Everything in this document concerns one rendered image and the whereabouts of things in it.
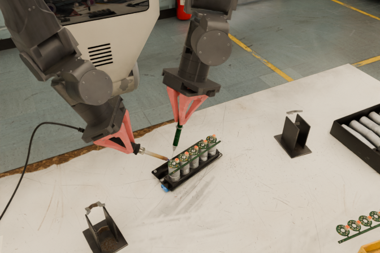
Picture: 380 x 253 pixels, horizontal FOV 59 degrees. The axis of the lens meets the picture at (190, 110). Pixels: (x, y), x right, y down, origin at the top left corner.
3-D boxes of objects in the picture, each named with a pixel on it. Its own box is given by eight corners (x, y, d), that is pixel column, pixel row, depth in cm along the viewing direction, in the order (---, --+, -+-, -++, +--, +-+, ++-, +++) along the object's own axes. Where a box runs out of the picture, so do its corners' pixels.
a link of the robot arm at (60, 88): (65, 60, 61) (42, 81, 59) (80, 59, 56) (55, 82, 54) (90, 87, 65) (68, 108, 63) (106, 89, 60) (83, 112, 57)
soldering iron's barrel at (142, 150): (166, 158, 72) (138, 149, 70) (169, 154, 71) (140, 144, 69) (165, 164, 71) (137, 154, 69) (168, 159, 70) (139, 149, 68)
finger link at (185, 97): (178, 132, 63) (190, 87, 60) (153, 116, 67) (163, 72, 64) (201, 126, 68) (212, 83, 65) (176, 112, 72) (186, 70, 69)
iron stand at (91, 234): (119, 235, 68) (100, 192, 67) (133, 249, 60) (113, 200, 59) (90, 252, 65) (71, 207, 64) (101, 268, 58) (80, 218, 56)
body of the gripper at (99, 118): (125, 100, 68) (102, 73, 64) (115, 134, 60) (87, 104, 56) (100, 112, 70) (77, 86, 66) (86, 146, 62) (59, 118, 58)
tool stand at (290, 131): (296, 149, 88) (288, 108, 87) (320, 155, 79) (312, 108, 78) (276, 154, 87) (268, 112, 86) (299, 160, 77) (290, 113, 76)
